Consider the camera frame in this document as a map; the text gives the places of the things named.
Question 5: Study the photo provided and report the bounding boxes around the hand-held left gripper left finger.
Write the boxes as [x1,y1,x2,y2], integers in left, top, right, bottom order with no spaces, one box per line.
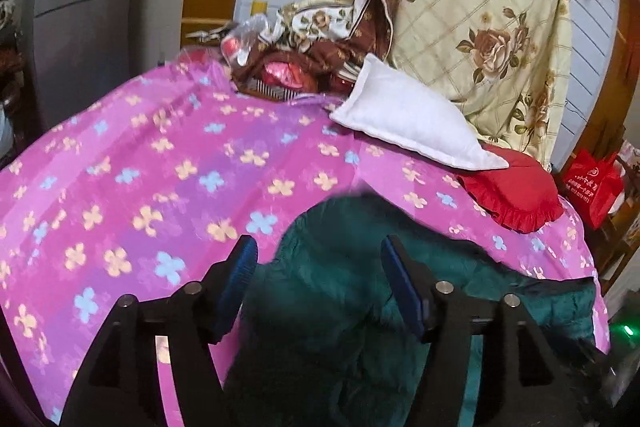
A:
[60,234,259,427]

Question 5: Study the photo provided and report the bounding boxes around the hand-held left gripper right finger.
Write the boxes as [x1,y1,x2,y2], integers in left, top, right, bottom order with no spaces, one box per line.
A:
[381,234,596,427]

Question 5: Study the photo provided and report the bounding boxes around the green puffer jacket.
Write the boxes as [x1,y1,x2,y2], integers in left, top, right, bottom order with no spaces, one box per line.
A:
[225,193,607,427]

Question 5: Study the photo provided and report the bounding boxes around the pink floral bed sheet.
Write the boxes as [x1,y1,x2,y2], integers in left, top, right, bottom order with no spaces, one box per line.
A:
[0,57,612,427]

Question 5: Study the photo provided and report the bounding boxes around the red ruffled pillow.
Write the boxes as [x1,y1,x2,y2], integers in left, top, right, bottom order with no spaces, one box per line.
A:
[454,143,566,234]

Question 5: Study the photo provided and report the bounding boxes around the white pillow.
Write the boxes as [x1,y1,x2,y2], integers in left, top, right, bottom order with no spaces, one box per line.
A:
[329,53,511,172]

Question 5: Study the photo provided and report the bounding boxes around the red shopping bag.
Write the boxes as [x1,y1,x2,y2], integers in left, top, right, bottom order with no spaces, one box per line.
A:
[562,148,627,230]

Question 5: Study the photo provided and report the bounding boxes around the pink shiny packet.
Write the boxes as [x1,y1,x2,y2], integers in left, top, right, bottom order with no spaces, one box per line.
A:
[259,58,312,92]

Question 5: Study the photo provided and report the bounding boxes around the clear plastic bottle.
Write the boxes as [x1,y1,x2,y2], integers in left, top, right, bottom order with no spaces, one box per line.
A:
[220,14,282,68]

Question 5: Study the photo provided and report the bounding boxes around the cream rose-print quilt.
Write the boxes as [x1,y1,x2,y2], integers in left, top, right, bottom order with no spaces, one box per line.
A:
[334,0,572,170]

